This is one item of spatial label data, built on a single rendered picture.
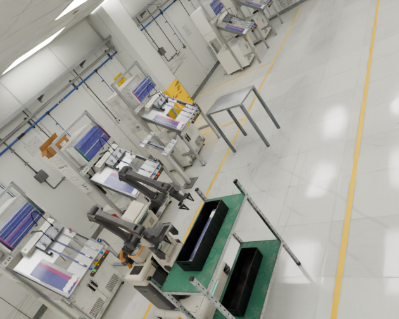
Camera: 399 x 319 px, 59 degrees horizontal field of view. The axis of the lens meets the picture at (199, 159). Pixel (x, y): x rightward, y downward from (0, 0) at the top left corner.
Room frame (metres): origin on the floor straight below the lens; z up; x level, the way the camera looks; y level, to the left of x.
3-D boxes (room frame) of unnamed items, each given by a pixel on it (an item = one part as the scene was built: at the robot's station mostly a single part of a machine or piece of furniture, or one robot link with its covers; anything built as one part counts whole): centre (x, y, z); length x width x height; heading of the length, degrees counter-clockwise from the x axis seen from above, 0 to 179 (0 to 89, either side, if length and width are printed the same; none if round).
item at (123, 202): (5.04, 1.18, 0.31); 0.70 x 0.65 x 0.62; 135
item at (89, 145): (4.99, 1.06, 1.52); 0.51 x 0.13 x 0.27; 135
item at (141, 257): (2.87, 0.95, 0.87); 0.23 x 0.15 x 0.11; 134
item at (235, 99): (4.86, -0.88, 0.40); 0.70 x 0.45 x 0.80; 36
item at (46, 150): (5.13, 1.34, 1.82); 0.68 x 0.30 x 0.20; 135
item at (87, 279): (3.90, 2.08, 0.66); 1.01 x 0.73 x 1.31; 45
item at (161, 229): (2.58, 0.66, 0.99); 0.28 x 0.16 x 0.22; 134
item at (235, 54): (8.56, -2.37, 0.95); 1.36 x 0.82 x 1.90; 45
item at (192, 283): (2.25, 0.34, 0.55); 0.91 x 0.46 x 1.10; 135
